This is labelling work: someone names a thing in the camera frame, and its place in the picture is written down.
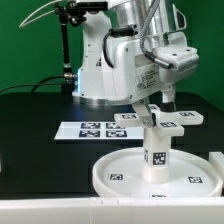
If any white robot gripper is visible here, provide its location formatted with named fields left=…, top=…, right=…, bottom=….
left=108, top=37, right=176, bottom=128

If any white cross-shaped table base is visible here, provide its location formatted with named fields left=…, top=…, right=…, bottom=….
left=114, top=104, right=204, bottom=137

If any white round table top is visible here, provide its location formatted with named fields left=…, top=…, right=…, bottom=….
left=92, top=147, right=223, bottom=198

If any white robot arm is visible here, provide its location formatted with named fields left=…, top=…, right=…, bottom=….
left=73, top=0, right=187, bottom=127

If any white marker sheet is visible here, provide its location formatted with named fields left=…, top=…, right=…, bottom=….
left=54, top=122, right=143, bottom=140

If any white block at right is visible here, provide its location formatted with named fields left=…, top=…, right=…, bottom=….
left=209, top=152, right=224, bottom=181

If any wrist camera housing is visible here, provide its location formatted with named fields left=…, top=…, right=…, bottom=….
left=153, top=44, right=199, bottom=84

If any black cable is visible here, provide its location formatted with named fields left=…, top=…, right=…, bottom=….
left=0, top=75, right=68, bottom=96

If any white front rail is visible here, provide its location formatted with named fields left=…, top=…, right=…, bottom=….
left=0, top=197, right=224, bottom=224

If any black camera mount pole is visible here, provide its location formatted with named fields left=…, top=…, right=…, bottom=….
left=55, top=1, right=86, bottom=95

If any white cable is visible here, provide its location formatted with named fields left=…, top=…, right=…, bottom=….
left=18, top=0, right=64, bottom=29

